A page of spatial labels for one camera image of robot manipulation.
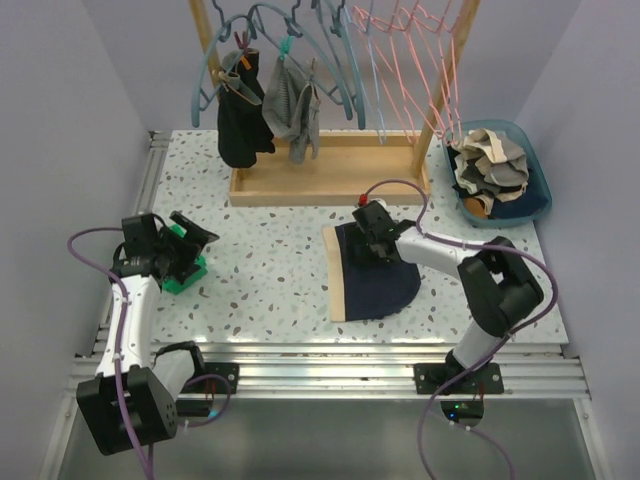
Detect teal hangers middle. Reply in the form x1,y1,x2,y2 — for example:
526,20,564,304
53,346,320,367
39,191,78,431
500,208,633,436
248,1,356,122

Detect green peg basket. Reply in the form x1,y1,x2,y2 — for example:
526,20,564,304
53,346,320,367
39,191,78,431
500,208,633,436
158,225,211,295

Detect wooden rack post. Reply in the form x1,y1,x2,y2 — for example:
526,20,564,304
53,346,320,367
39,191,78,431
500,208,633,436
411,0,481,178
188,0,220,94

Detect teal clothes peg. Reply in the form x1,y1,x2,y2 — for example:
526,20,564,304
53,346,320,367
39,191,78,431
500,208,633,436
279,35,294,61

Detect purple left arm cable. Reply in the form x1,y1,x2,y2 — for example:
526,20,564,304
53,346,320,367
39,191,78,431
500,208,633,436
67,227,156,480

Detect pile of underwear in basin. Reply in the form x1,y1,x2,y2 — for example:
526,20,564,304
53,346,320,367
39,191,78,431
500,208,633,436
447,127,544,221

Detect wooden rack base tray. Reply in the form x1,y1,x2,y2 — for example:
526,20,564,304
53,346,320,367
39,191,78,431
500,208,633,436
229,130,430,207

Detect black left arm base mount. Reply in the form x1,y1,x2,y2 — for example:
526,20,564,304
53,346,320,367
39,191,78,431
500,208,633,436
153,341,239,400

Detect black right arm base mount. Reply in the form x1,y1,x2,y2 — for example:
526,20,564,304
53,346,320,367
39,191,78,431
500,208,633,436
413,363,505,395

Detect pink wire hangers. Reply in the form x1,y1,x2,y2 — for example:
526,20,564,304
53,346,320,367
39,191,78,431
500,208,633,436
351,1,462,143

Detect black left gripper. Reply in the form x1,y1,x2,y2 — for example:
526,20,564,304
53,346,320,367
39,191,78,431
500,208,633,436
153,213,218,284

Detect navy underwear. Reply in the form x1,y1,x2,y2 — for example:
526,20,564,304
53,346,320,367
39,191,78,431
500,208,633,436
322,222,421,323

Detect black hanging underwear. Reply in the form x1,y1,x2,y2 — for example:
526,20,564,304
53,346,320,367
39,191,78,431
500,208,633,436
217,48,275,169

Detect wooden rack left post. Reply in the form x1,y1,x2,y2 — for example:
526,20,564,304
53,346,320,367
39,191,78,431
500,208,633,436
188,0,220,94

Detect teal plastic laundry basin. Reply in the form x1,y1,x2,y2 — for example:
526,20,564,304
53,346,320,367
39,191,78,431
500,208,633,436
442,118,555,230

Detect blue wire hanger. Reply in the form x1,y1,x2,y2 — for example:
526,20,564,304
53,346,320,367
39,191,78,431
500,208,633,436
345,1,387,145

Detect teal plastic hanger left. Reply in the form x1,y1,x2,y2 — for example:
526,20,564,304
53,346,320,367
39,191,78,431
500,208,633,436
188,0,255,128

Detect grey striped hanging underwear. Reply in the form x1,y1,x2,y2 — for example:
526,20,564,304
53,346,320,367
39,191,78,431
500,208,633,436
262,58,321,165

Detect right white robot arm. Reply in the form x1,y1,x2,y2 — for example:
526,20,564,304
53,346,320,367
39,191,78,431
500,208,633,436
353,200,544,393

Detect wooden rack right post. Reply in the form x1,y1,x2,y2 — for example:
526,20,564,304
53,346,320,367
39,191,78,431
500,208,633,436
411,0,481,178

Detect aluminium extrusion rail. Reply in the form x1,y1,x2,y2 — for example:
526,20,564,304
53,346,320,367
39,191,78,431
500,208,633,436
64,130,594,401

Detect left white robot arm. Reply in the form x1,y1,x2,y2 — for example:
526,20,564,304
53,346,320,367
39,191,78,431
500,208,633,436
76,211,219,455

